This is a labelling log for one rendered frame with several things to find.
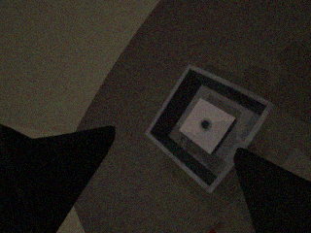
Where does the grey square plate with hole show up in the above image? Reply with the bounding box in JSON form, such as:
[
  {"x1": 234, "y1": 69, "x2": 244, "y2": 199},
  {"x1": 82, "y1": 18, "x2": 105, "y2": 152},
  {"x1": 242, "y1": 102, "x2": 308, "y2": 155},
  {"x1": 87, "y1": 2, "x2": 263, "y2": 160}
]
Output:
[{"x1": 179, "y1": 98, "x2": 237, "y2": 154}]

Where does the grey open square box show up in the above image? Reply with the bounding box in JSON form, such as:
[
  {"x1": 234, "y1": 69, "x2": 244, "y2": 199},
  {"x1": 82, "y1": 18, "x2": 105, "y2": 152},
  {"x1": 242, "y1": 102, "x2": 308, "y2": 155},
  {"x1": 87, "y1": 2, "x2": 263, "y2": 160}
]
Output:
[{"x1": 145, "y1": 65, "x2": 275, "y2": 194}]

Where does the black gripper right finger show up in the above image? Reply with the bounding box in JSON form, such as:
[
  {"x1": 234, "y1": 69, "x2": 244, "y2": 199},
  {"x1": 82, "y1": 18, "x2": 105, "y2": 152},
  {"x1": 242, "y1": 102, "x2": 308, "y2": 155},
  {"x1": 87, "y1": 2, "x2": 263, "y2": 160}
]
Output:
[{"x1": 233, "y1": 148, "x2": 311, "y2": 233}]

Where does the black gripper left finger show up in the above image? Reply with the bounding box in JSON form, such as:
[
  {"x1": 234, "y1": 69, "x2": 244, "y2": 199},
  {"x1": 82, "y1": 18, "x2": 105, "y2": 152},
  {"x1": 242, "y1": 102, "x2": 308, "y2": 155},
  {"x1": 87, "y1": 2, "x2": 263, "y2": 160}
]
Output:
[{"x1": 0, "y1": 124, "x2": 116, "y2": 233}]

